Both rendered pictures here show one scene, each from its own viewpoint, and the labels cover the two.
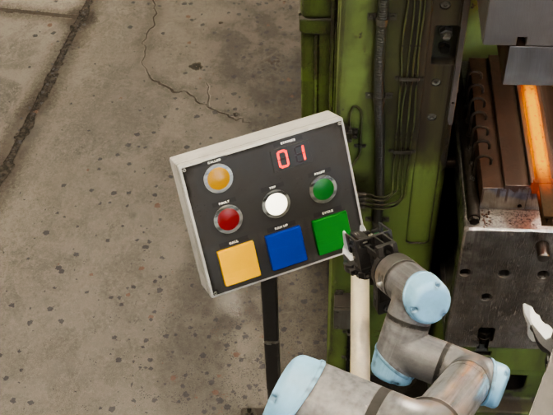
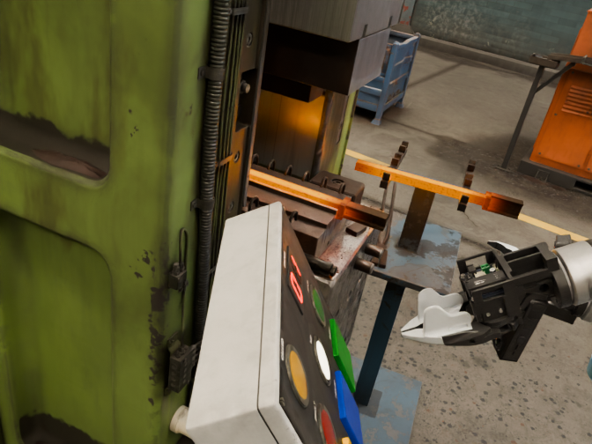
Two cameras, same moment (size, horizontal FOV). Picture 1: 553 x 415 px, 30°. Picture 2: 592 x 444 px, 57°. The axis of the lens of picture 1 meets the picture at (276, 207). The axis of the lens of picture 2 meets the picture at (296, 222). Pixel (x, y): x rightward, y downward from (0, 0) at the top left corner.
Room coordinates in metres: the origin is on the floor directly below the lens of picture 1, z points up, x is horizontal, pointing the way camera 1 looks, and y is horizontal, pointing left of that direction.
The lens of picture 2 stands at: (1.28, 0.47, 1.53)
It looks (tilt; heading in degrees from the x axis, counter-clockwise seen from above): 29 degrees down; 284
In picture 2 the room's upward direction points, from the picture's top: 10 degrees clockwise
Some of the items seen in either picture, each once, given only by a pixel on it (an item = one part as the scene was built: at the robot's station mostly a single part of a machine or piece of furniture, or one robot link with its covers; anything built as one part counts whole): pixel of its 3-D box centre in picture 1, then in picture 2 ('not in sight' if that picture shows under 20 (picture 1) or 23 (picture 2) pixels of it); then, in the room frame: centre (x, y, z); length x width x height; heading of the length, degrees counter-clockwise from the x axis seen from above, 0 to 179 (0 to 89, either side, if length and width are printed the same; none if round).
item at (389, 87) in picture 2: not in sight; (342, 62); (2.45, -4.69, 0.36); 1.20 x 0.80 x 0.72; 173
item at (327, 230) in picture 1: (332, 232); (339, 356); (1.33, -0.11, 1.01); 0.07 x 0.05 x 0.07; 110
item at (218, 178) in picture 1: (218, 178); (297, 374); (1.34, 0.11, 1.16); 0.05 x 0.03 x 0.04; 86
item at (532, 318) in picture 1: (533, 328); not in sight; (1.10, -0.48, 0.97); 0.09 x 0.03 x 0.06; 31
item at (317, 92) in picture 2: not in sight; (252, 66); (1.70, -0.58, 1.24); 0.30 x 0.07 x 0.06; 176
